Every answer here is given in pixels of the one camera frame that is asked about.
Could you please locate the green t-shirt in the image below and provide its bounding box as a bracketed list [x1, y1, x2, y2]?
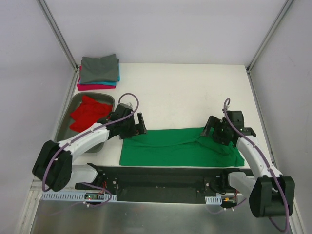
[119, 128, 245, 167]

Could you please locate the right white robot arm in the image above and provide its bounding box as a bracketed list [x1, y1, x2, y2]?
[201, 111, 295, 217]

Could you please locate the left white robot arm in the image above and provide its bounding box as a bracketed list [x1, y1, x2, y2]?
[32, 103, 147, 192]

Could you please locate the red t-shirt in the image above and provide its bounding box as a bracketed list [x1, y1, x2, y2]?
[70, 95, 113, 133]

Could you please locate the folded teal t-shirt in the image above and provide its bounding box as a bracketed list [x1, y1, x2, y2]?
[97, 63, 121, 86]

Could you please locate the folded magenta t-shirt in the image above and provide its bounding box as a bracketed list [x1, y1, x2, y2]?
[77, 74, 120, 91]

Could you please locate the folded grey t-shirt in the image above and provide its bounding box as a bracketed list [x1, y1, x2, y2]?
[80, 54, 119, 84]

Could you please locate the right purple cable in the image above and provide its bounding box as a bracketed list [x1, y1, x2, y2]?
[223, 97, 291, 232]

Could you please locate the purple cable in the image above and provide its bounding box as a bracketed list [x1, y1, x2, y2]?
[223, 97, 291, 232]
[41, 92, 140, 193]

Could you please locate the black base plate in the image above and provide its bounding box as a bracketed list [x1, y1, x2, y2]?
[88, 163, 239, 204]

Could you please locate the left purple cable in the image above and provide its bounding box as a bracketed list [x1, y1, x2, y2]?
[41, 92, 140, 193]

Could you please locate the right white cable duct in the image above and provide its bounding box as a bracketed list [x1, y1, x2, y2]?
[205, 195, 222, 205]

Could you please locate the white cable duct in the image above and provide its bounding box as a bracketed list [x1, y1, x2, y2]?
[205, 195, 222, 205]
[41, 192, 117, 203]

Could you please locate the left white cable duct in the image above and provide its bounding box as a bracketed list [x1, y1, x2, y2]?
[41, 192, 117, 203]

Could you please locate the right aluminium frame post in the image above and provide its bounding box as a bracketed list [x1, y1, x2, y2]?
[246, 0, 295, 74]

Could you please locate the aluminium frame post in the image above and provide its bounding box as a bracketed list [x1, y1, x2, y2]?
[36, 0, 78, 71]
[246, 0, 295, 74]

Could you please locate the left aluminium frame post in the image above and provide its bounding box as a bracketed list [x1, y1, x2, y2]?
[36, 0, 78, 71]

